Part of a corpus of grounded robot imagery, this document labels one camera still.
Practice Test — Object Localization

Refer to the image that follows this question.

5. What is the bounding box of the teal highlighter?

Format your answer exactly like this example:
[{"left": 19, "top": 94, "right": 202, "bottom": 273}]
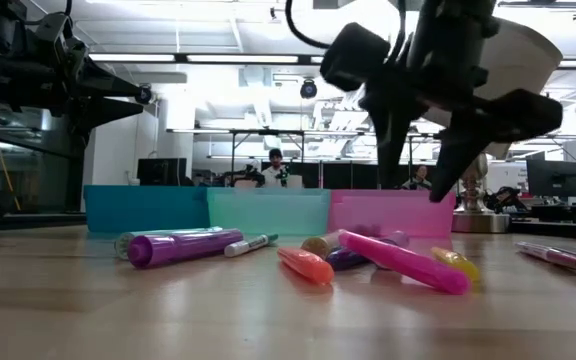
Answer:
[{"left": 114, "top": 225, "right": 224, "bottom": 260}]

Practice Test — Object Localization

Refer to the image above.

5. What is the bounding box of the black monitor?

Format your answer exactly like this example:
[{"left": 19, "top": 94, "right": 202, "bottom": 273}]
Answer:
[
  {"left": 136, "top": 157, "right": 188, "bottom": 187},
  {"left": 526, "top": 158, "right": 576, "bottom": 199}
]

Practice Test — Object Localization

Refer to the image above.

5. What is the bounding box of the black dome ceiling camera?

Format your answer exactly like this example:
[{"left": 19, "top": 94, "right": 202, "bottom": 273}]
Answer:
[{"left": 299, "top": 78, "right": 319, "bottom": 100}]

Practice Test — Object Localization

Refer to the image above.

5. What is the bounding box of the yellow hanging cable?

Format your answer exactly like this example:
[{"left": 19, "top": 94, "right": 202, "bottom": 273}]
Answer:
[{"left": 0, "top": 101, "right": 23, "bottom": 212}]

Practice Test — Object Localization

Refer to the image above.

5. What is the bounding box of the yellow highlighter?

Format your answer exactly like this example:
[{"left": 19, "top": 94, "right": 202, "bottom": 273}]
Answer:
[{"left": 430, "top": 246, "right": 482, "bottom": 283}]

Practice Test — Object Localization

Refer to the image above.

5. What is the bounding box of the maroon white marker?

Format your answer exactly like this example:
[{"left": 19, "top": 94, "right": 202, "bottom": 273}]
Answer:
[{"left": 514, "top": 240, "right": 576, "bottom": 275}]

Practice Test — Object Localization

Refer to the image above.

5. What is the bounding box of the pink plastic bin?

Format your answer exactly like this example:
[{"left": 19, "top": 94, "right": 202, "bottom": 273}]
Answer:
[{"left": 327, "top": 188, "right": 458, "bottom": 240}]

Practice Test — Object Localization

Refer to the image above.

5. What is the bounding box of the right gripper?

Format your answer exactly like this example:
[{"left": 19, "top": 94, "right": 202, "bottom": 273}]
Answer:
[{"left": 319, "top": 19, "right": 565, "bottom": 204}]

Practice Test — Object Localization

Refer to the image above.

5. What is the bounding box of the orange highlighter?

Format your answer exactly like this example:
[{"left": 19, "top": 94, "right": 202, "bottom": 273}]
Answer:
[{"left": 276, "top": 246, "right": 336, "bottom": 286}]

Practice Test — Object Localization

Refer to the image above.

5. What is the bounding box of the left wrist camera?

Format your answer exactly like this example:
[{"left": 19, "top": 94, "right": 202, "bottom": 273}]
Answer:
[{"left": 35, "top": 12, "right": 77, "bottom": 54}]

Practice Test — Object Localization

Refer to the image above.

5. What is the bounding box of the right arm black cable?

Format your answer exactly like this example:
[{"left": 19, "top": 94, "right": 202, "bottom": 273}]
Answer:
[{"left": 284, "top": 0, "right": 332, "bottom": 51}]

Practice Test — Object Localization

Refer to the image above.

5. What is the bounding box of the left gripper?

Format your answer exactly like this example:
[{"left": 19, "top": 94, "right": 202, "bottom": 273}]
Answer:
[{"left": 49, "top": 36, "right": 153, "bottom": 140}]

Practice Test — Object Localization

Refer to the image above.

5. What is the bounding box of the blue plastic bin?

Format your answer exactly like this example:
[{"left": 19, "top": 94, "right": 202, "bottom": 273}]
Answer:
[{"left": 83, "top": 184, "right": 212, "bottom": 234}]

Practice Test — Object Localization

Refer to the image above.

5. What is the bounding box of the teal plastic bin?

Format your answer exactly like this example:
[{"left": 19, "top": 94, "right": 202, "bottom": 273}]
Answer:
[{"left": 206, "top": 187, "right": 332, "bottom": 237}]

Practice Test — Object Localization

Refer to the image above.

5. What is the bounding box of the person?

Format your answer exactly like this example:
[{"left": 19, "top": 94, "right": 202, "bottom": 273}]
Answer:
[
  {"left": 401, "top": 164, "right": 433, "bottom": 191},
  {"left": 260, "top": 147, "right": 292, "bottom": 189}
]

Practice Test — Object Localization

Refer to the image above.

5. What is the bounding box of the white shade table lamp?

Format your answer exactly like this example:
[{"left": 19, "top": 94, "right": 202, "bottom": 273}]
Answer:
[{"left": 420, "top": 17, "right": 564, "bottom": 235}]

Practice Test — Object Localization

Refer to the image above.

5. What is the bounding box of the blue highlighter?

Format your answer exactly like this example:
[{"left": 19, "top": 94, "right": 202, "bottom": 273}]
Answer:
[{"left": 325, "top": 247, "right": 372, "bottom": 273}]

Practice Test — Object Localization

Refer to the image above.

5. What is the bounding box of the white marker green cap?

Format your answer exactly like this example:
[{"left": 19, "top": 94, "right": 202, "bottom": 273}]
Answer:
[{"left": 223, "top": 233, "right": 280, "bottom": 259}]

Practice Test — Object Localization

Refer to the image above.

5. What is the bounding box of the pink highlighter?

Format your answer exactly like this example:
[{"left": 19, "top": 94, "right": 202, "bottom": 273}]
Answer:
[{"left": 337, "top": 229, "right": 472, "bottom": 296}]

